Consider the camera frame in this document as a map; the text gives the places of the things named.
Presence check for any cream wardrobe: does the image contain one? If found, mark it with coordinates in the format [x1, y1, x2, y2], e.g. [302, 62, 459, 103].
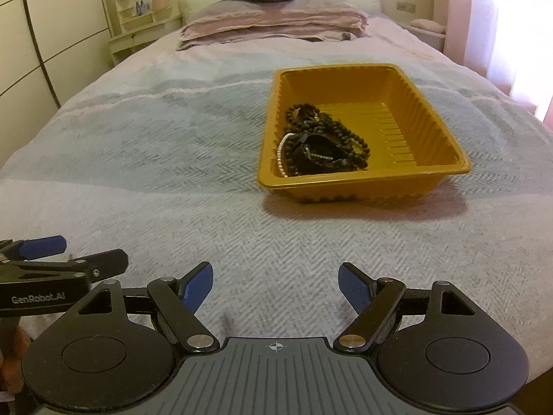
[0, 0, 114, 169]

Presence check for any brown bead necklace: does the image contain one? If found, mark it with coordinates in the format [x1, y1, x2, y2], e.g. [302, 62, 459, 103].
[302, 112, 372, 174]

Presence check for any pink cushion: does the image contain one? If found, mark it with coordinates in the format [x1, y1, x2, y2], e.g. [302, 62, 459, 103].
[410, 18, 447, 34]

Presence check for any grey herringbone blanket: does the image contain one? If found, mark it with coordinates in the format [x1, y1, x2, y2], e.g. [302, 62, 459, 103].
[0, 13, 553, 398]

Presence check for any pink pillow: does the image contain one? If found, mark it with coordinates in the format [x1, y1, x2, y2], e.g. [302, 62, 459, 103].
[176, 21, 368, 52]
[186, 0, 370, 32]

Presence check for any pink curtain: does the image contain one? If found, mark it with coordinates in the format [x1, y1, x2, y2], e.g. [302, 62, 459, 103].
[445, 0, 553, 130]

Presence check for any dark green bead bracelet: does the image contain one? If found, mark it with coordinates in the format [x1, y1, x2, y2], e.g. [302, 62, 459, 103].
[284, 103, 331, 135]

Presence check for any person's left hand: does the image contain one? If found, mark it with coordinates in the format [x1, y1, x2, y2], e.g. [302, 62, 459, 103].
[0, 324, 33, 394]

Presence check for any white nightstand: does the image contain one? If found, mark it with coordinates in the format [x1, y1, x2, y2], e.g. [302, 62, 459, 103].
[400, 21, 446, 50]

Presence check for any cream shelf organiser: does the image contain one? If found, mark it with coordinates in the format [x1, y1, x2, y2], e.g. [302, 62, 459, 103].
[113, 0, 174, 33]

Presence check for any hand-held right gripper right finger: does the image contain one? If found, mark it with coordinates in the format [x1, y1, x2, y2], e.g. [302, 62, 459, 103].
[334, 261, 476, 354]

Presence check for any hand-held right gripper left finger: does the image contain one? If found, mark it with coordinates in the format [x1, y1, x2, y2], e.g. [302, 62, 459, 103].
[78, 260, 220, 354]

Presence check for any yellow plastic tray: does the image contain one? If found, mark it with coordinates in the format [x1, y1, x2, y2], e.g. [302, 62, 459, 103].
[257, 64, 472, 205]

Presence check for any cream vanity table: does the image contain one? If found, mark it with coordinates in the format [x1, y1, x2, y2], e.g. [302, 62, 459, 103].
[108, 17, 184, 67]

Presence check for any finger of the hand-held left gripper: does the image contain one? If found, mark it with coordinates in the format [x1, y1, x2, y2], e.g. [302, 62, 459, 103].
[0, 236, 67, 262]
[0, 248, 129, 284]

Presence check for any black wristwatch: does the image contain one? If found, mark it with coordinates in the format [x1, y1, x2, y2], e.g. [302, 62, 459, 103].
[298, 132, 346, 156]

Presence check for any white pearl necklace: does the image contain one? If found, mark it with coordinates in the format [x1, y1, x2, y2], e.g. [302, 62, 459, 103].
[278, 132, 335, 179]

